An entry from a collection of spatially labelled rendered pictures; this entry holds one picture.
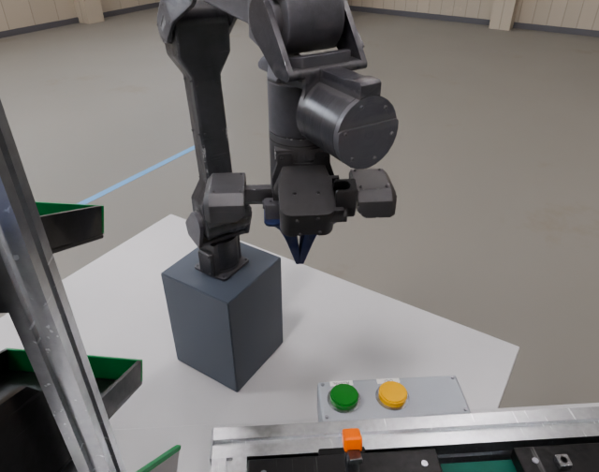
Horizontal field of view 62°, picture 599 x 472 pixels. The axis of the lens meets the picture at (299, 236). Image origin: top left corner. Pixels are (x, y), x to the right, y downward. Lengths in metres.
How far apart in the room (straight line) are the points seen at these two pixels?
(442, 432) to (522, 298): 1.89
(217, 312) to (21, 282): 0.52
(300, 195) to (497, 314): 2.07
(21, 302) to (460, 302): 2.29
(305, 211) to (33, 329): 0.23
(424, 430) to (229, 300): 0.33
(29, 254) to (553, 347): 2.26
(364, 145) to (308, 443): 0.44
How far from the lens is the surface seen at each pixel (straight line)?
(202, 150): 0.69
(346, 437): 0.58
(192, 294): 0.79
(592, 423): 0.83
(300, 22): 0.42
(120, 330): 1.05
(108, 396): 0.43
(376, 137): 0.39
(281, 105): 0.44
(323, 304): 1.04
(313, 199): 0.43
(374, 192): 0.49
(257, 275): 0.79
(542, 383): 2.23
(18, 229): 0.25
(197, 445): 0.84
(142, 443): 0.86
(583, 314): 2.63
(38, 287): 0.27
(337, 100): 0.38
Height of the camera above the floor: 1.55
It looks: 34 degrees down
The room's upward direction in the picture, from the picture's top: straight up
